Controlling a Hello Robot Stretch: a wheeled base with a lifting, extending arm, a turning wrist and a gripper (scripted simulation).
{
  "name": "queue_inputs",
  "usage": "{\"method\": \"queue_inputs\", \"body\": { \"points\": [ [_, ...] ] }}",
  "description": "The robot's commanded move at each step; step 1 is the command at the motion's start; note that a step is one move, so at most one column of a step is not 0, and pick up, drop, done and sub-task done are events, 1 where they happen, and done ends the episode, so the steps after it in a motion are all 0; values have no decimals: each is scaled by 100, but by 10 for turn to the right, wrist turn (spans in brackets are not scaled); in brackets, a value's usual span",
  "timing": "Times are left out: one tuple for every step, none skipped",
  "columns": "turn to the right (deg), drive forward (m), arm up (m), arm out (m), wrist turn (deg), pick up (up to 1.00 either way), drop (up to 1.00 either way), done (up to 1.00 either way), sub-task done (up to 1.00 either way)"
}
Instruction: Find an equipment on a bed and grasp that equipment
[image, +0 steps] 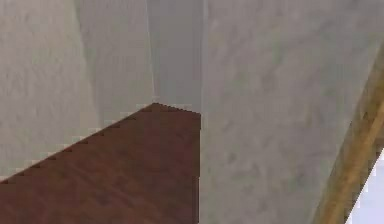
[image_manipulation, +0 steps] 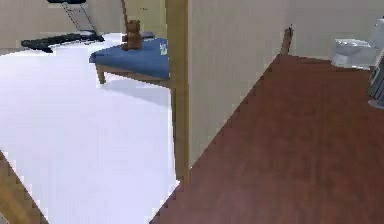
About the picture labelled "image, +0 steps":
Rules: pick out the light wooden door frame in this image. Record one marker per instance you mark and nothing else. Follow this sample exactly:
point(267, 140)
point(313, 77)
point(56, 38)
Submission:
point(358, 156)

